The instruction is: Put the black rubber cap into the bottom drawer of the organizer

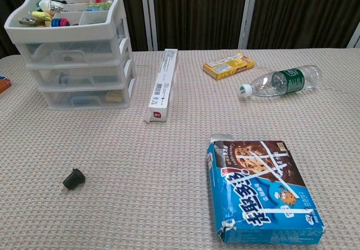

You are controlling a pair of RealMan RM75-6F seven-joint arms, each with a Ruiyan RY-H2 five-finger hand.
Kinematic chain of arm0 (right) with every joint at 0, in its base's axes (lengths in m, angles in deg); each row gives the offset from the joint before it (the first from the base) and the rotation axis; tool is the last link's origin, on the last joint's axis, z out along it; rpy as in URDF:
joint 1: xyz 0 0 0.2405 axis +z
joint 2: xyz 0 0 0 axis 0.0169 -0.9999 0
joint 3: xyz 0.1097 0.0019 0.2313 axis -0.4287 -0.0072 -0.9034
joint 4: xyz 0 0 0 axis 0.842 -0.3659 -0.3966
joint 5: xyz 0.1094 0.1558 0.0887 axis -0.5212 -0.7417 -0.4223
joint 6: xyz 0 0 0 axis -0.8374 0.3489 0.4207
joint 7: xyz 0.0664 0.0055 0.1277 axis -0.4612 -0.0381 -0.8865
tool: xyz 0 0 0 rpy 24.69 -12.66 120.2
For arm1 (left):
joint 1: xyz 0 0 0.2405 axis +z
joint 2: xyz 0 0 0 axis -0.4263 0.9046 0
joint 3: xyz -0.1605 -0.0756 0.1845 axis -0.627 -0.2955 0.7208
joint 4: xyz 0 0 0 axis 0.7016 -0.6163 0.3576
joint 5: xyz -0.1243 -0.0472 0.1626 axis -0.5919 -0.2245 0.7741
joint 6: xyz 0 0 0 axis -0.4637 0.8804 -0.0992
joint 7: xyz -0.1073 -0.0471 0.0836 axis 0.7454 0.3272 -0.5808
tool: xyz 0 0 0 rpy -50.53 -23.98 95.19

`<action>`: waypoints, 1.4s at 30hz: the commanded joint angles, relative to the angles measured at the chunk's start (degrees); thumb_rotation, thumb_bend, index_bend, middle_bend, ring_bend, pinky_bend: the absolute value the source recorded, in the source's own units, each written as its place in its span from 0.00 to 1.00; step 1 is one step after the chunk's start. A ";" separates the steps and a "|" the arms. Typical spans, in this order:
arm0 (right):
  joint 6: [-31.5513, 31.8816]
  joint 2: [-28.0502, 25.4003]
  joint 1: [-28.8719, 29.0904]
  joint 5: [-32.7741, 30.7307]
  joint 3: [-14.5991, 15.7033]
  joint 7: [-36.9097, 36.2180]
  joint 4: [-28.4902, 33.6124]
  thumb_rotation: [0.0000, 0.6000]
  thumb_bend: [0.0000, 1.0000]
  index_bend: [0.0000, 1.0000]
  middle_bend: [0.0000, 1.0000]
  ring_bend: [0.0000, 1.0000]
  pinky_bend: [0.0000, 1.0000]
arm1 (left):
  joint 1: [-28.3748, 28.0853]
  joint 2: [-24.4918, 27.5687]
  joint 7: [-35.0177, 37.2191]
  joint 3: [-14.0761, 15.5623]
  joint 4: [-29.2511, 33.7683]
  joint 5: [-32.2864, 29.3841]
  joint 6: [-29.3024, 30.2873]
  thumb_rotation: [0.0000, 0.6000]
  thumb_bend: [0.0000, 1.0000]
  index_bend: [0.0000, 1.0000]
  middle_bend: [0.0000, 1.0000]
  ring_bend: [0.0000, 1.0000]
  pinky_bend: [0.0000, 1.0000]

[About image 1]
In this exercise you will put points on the small black cap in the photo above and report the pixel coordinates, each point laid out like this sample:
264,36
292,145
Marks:
73,179

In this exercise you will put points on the long white toothpaste box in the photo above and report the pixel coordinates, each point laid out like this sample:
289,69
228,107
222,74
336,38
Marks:
161,90

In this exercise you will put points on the small yellow box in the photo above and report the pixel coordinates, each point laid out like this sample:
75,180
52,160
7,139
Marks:
225,66

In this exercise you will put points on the green plastic strip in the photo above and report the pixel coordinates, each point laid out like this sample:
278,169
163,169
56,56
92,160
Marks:
105,78

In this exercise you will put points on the clear plastic drawer empty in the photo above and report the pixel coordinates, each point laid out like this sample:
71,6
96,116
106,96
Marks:
92,50

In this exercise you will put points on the blue cookie box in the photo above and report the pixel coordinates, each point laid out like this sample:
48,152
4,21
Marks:
267,191

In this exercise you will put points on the white plastic bottle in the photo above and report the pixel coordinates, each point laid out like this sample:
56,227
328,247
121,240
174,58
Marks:
46,5

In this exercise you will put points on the orange box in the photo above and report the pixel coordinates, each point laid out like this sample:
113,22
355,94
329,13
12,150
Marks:
4,85

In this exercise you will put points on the small yellow carton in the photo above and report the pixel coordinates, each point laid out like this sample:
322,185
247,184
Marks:
114,97

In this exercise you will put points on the beige woven tablecloth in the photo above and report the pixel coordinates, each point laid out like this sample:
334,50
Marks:
140,177

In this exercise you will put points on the clear bottle green label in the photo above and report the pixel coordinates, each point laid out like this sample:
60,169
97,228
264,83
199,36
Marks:
289,78

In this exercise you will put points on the green flat packet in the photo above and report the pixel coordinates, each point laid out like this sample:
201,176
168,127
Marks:
101,6

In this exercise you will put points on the coloured plastic rings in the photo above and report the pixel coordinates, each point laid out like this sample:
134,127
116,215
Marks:
60,22

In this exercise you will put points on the silver metal clips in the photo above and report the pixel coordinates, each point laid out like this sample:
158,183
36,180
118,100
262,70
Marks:
58,8

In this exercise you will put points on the yellow-green packet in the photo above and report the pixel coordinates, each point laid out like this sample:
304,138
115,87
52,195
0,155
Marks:
42,16

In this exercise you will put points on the olive crumpled packet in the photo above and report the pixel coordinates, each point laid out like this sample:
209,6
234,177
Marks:
26,21

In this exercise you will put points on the white partition post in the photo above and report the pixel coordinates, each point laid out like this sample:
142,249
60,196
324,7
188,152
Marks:
247,14
355,36
149,14

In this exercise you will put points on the white plastic drawer organizer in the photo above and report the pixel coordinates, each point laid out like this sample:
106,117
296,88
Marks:
62,33

